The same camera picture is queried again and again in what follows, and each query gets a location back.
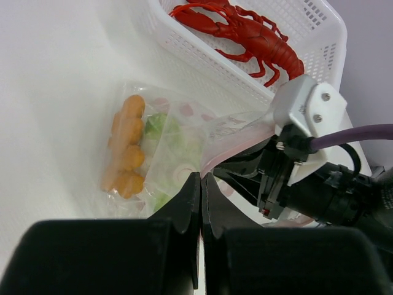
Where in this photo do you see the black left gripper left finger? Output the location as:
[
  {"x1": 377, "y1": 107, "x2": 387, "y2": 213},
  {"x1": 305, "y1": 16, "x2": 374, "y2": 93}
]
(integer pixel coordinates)
[{"x1": 1, "y1": 173, "x2": 201, "y2": 294}]

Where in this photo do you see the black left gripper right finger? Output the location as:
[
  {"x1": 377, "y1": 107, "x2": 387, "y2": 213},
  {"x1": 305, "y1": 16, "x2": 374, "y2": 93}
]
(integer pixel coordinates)
[{"x1": 201, "y1": 174, "x2": 392, "y2": 294}]

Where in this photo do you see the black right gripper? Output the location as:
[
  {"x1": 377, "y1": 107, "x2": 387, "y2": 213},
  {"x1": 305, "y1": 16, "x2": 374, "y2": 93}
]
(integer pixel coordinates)
[{"x1": 213, "y1": 136, "x2": 310, "y2": 219}]

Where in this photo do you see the white toy cauliflower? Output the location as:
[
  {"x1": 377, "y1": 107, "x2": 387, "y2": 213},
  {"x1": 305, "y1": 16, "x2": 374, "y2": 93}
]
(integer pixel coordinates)
[{"x1": 142, "y1": 113, "x2": 203, "y2": 213}]

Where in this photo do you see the clear zip top bag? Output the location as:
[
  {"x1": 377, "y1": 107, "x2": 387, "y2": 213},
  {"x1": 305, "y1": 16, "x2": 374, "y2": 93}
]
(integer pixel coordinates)
[{"x1": 101, "y1": 80, "x2": 314, "y2": 227}]

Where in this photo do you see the red toy lobster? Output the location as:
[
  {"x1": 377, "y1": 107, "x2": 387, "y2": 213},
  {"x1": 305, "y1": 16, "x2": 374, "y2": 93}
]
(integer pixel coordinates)
[{"x1": 169, "y1": 1, "x2": 305, "y2": 87}]

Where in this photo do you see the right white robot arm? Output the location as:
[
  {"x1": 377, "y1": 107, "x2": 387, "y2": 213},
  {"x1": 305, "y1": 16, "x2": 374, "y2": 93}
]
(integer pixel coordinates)
[{"x1": 213, "y1": 136, "x2": 392, "y2": 236}]

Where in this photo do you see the orange toy food piece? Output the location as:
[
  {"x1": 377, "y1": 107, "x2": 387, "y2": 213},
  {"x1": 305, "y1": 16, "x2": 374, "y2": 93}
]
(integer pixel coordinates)
[{"x1": 101, "y1": 95, "x2": 146, "y2": 199}]

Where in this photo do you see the white perforated plastic basket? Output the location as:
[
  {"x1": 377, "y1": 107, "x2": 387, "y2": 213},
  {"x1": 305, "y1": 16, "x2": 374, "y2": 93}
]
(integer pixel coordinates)
[{"x1": 144, "y1": 0, "x2": 369, "y2": 154}]

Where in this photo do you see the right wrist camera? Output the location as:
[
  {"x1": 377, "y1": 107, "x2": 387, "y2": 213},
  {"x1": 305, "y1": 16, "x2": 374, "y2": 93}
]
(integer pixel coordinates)
[{"x1": 271, "y1": 74, "x2": 348, "y2": 187}]

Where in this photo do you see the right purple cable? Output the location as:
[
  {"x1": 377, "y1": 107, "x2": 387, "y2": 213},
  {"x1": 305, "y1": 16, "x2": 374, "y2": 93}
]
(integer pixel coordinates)
[{"x1": 309, "y1": 123, "x2": 393, "y2": 153}]

